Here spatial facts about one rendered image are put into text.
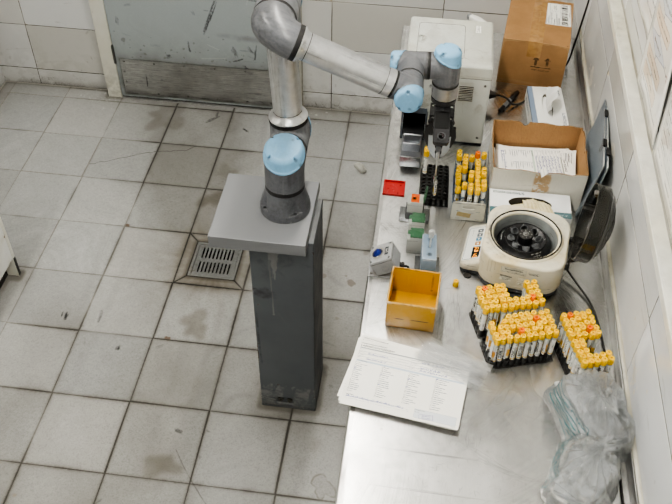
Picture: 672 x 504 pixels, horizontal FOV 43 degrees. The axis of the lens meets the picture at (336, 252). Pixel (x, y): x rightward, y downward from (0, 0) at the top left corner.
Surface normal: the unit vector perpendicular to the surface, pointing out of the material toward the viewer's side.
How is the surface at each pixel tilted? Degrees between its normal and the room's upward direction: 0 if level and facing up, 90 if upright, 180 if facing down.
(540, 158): 1
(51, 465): 0
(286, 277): 90
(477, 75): 89
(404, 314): 90
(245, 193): 1
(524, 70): 90
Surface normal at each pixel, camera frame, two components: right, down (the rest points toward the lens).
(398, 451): 0.01, -0.70
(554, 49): -0.20, 0.66
